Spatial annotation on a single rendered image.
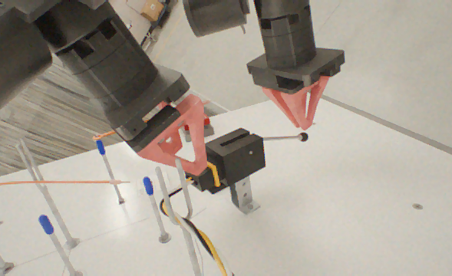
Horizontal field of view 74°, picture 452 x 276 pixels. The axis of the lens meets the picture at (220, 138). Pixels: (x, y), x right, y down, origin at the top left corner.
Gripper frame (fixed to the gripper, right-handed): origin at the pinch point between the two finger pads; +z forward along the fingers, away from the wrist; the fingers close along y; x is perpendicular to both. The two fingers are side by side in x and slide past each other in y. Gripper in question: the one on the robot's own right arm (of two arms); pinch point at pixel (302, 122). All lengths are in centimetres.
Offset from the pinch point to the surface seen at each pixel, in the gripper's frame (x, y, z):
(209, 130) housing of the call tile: -5.0, -19.3, 5.1
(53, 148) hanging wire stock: -32, -69, 12
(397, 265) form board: -7.7, 17.1, 5.7
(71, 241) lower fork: -31.4, -8.0, 0.9
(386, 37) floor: 137, -71, 48
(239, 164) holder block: -12.2, 2.2, -2.4
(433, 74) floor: 116, -36, 55
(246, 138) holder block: -9.6, 1.0, -3.8
